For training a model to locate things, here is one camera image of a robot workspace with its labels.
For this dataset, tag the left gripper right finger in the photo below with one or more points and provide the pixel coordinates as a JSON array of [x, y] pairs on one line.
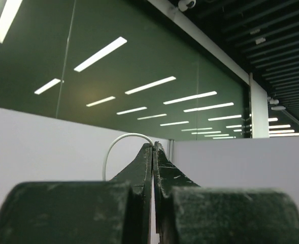
[[188, 213]]

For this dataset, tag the ceiling security camera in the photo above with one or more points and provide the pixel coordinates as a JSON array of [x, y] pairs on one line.
[[184, 5]]

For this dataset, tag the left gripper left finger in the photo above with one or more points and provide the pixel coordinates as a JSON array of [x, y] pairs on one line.
[[113, 211]]

